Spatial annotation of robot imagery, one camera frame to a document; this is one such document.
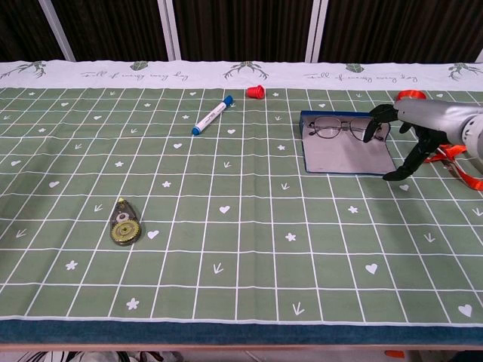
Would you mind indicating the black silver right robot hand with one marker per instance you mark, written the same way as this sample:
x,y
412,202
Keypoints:
x,y
430,117

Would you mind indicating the blue glasses case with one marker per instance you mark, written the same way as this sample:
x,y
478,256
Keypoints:
x,y
339,158

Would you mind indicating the thin-framed eyeglasses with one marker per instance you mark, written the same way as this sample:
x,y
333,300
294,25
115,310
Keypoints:
x,y
328,128

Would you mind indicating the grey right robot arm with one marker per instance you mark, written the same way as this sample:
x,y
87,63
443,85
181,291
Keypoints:
x,y
475,132

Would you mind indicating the small red cap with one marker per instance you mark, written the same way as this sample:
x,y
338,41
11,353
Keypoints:
x,y
255,92

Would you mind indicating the white blue marker pen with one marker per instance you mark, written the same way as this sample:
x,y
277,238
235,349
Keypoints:
x,y
211,115

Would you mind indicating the green grid tablecloth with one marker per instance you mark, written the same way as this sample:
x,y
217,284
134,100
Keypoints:
x,y
226,226

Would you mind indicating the small orange object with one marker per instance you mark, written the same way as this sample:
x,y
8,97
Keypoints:
x,y
394,353

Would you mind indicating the olive correction tape dispenser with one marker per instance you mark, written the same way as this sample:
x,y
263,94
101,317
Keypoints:
x,y
125,230

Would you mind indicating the white partition post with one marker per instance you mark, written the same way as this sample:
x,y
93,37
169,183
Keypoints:
x,y
56,30
170,30
480,57
316,30

